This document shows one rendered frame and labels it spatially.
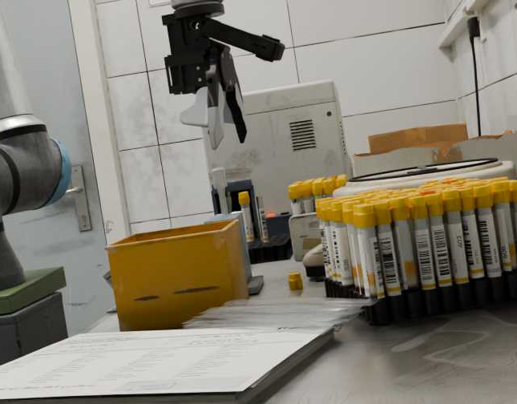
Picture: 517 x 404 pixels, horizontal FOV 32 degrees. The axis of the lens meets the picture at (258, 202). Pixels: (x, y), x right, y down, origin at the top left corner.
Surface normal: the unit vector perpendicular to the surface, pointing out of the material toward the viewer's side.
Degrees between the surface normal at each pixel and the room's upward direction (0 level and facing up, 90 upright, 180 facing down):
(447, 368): 0
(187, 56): 92
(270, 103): 89
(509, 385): 0
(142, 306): 90
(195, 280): 90
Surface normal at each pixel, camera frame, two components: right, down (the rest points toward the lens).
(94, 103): -0.12, 0.07
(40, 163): 0.77, -0.27
